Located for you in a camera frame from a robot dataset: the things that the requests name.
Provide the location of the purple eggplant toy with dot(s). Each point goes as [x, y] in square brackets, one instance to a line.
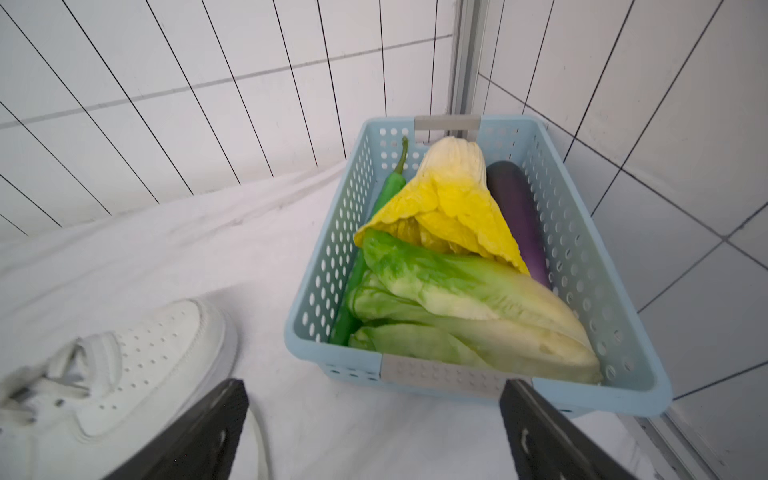
[510, 189]

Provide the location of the white sneaker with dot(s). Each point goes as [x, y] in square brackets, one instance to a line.
[98, 400]

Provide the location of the green chili pepper toy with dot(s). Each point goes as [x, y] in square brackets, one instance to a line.
[346, 323]

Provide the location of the green lettuce toy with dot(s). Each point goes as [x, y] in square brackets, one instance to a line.
[465, 310]

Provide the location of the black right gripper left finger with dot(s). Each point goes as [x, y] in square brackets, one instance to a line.
[200, 444]

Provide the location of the light blue plastic basket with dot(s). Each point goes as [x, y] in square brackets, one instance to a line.
[583, 275]

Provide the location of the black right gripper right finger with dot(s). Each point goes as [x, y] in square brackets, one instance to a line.
[545, 445]

